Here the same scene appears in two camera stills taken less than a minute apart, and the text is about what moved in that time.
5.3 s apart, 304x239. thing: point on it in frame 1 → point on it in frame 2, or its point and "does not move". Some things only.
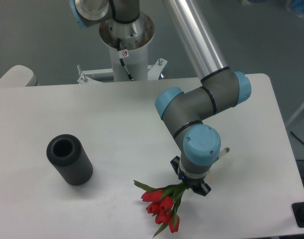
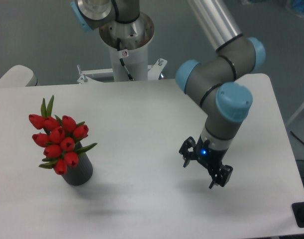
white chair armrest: (18, 76) does not move
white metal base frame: (153, 72) does not move
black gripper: (196, 184) → (211, 158)
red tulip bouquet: (162, 203) → (61, 140)
